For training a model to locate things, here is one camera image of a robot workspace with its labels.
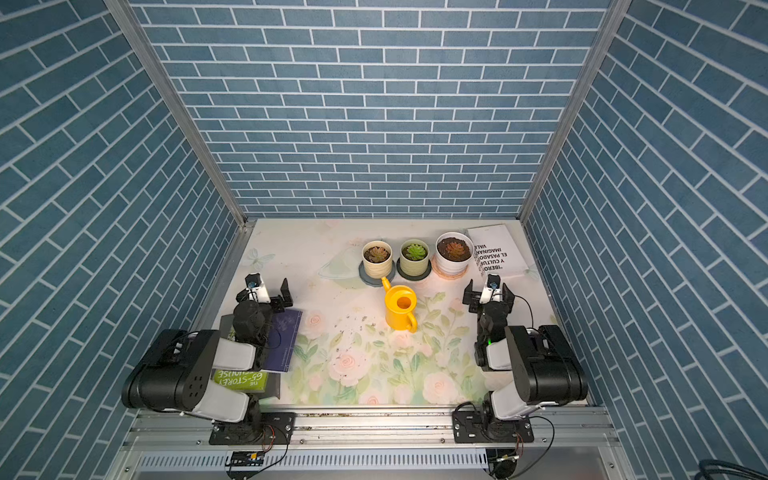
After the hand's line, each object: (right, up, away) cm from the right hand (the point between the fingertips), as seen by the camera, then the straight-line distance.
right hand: (492, 284), depth 90 cm
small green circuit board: (-66, -40, -18) cm, 79 cm away
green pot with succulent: (-23, +8, +10) cm, 26 cm away
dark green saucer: (-23, +1, +12) cm, 26 cm away
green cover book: (-66, -23, -15) cm, 71 cm away
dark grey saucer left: (-36, -1, +10) cm, 37 cm away
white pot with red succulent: (-10, +10, +9) cm, 17 cm away
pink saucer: (-12, +1, +12) cm, 17 cm away
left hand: (-65, +1, -1) cm, 65 cm away
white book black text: (+6, +9, +15) cm, 19 cm away
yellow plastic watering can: (-28, -6, -6) cm, 29 cm away
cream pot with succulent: (-36, +7, +9) cm, 38 cm away
